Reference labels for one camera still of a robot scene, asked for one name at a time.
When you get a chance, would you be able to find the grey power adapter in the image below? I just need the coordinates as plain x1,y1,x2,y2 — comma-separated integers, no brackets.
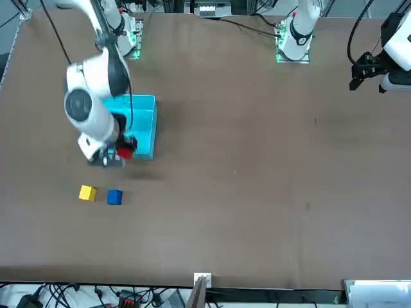
162,289,188,308

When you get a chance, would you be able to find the red and black connector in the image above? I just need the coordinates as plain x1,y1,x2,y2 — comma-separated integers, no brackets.
118,289,137,308

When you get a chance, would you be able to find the black power adapter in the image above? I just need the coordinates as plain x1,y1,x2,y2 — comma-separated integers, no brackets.
16,293,42,308

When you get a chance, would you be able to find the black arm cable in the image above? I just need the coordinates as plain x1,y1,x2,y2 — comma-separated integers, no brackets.
127,71,135,137
39,0,72,64
347,0,376,67

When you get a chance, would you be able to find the aluminium camera post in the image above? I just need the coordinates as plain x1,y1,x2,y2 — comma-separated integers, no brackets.
187,272,213,308

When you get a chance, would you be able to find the black base cable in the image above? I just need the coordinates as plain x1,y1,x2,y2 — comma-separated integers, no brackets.
200,14,283,38

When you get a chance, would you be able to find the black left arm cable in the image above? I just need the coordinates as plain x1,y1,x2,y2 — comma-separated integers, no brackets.
347,0,376,67

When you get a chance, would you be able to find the cyan plastic box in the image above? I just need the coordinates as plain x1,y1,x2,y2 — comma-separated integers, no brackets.
101,94,159,161

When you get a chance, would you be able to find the clear plastic tray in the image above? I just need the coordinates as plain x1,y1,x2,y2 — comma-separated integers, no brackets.
342,278,411,308

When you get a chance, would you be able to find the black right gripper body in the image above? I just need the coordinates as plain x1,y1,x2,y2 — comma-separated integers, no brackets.
110,112,128,149

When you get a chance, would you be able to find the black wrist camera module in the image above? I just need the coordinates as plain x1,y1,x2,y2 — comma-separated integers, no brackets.
89,150,126,168

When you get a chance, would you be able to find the yellow block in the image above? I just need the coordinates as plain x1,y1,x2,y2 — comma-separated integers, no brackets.
78,185,98,203

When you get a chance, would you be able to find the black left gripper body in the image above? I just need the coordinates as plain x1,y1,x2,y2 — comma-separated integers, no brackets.
352,52,386,81

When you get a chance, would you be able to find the blue block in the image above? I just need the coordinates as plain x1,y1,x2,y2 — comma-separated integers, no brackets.
106,189,124,206

